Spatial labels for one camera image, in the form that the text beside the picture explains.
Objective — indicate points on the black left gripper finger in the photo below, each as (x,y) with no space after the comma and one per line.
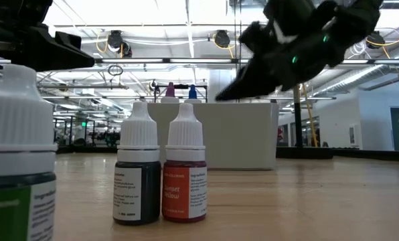
(70,40)
(45,53)

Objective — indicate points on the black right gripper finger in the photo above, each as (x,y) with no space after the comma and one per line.
(254,35)
(249,83)

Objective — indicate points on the grey plastic tray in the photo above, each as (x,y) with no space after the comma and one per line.
(239,134)

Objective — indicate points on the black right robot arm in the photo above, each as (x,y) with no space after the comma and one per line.
(357,23)

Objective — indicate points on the small green-label coloring bottle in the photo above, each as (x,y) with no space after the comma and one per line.
(18,117)

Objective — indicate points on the small black coloring bottle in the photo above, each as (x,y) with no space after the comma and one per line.
(149,194)

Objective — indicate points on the white building column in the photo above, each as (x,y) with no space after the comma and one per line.
(216,83)

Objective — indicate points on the long ceiling light strip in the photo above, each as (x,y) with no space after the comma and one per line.
(136,60)

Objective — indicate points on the grey ceiling pipe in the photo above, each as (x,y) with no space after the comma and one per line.
(390,81)

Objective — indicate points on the background robot workstation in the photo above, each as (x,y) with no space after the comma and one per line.
(99,135)

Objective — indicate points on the silver ventilation duct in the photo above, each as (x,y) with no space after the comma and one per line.
(353,81)

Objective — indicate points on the black aluminium table frame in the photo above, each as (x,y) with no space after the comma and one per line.
(395,156)

